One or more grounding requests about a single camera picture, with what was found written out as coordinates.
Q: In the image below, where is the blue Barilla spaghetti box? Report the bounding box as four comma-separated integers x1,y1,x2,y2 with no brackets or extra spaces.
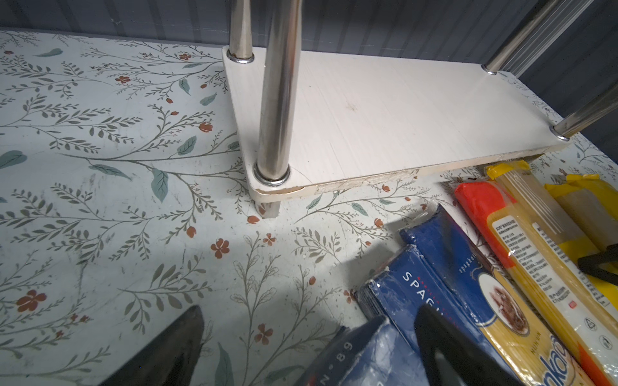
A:
356,245,485,351

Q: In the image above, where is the yellow pasta bag tan window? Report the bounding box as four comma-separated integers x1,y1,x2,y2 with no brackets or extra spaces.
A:
485,160,617,314

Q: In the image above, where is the blue Barilla rigatoni box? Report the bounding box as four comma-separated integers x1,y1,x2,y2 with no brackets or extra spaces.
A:
296,315,429,386

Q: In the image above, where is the white two-tier metal shelf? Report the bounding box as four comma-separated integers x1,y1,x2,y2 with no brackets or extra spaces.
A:
223,1,617,218

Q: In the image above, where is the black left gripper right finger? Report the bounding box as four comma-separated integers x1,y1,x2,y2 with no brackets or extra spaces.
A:
415,306,521,385

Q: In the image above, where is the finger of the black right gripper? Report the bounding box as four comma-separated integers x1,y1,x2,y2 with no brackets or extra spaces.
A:
578,244,617,285

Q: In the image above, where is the blue yellow spaghetti bag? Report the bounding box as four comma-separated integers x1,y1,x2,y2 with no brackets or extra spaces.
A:
400,207,592,385

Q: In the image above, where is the yellow spaghetti bag left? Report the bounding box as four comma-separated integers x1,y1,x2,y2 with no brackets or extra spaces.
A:
544,175,617,251

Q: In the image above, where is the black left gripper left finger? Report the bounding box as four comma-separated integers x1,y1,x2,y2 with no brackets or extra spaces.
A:
102,306,204,385

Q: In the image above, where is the red yellow spaghetti bag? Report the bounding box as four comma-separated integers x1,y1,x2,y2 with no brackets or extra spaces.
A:
455,181,617,385

